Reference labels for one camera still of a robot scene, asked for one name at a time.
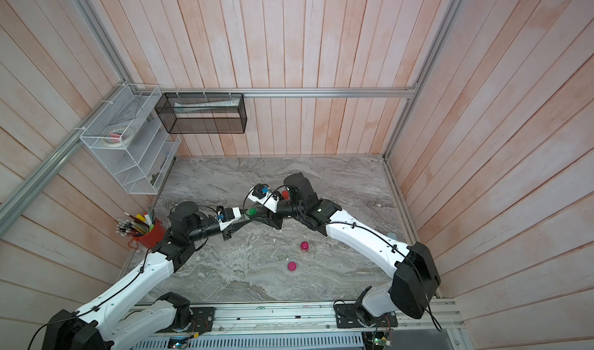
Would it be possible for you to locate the tape roll on shelf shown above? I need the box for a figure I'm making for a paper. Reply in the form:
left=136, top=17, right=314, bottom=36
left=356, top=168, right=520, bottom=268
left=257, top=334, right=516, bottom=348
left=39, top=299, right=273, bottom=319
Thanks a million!
left=101, top=127, right=131, bottom=148

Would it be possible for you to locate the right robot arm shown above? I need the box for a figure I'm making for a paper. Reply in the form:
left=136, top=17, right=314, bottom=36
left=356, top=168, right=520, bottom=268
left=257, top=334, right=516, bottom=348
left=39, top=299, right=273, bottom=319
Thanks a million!
left=247, top=173, right=441, bottom=321

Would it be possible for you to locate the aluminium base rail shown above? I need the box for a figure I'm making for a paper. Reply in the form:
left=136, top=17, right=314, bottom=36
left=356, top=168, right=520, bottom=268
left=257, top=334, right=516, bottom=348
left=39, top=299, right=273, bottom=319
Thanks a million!
left=80, top=297, right=467, bottom=339

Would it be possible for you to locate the black mesh wall basket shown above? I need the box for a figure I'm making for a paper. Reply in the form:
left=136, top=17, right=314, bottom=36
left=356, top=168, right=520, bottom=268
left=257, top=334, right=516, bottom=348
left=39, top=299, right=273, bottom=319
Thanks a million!
left=155, top=92, right=248, bottom=134

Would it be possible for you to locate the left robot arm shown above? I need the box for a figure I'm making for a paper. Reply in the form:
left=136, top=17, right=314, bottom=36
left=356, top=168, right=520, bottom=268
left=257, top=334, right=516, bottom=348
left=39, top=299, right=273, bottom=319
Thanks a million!
left=42, top=201, right=271, bottom=349

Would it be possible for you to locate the red pencil cup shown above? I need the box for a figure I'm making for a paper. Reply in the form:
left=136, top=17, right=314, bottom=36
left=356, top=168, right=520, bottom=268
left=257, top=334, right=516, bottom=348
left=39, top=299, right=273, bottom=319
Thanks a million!
left=128, top=220, right=166, bottom=249

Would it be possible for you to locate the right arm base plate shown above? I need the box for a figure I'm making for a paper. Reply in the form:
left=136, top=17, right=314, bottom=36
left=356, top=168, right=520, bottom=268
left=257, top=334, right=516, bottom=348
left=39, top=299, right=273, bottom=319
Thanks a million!
left=333, top=300, right=398, bottom=330

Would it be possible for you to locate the bundle of pencils and pens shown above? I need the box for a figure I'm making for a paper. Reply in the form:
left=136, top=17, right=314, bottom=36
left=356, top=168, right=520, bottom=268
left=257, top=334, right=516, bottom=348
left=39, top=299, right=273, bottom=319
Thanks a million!
left=115, top=212, right=155, bottom=238

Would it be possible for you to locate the white wire shelf rack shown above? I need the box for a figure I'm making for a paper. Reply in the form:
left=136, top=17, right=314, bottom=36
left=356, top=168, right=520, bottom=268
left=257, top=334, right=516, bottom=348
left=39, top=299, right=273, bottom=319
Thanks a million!
left=80, top=84, right=180, bottom=195

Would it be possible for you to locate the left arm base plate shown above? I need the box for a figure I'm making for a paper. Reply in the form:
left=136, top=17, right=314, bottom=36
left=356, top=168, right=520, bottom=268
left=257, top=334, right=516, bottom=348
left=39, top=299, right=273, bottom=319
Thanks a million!
left=158, top=306, right=216, bottom=334

